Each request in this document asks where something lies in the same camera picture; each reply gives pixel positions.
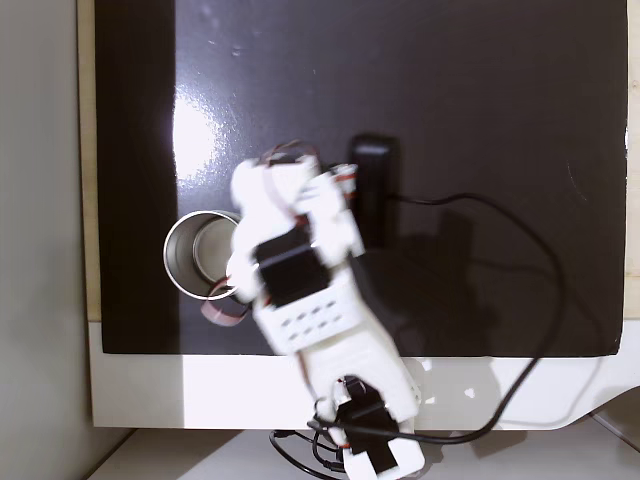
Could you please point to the black camera box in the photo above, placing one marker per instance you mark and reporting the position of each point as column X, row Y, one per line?
column 372, row 200

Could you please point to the white board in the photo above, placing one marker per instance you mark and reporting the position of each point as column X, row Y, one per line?
column 200, row 390

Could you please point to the grey-green steel mug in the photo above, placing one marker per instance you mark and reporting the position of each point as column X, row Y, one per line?
column 180, row 260

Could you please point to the black table mat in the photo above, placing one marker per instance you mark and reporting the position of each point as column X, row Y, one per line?
column 450, row 100

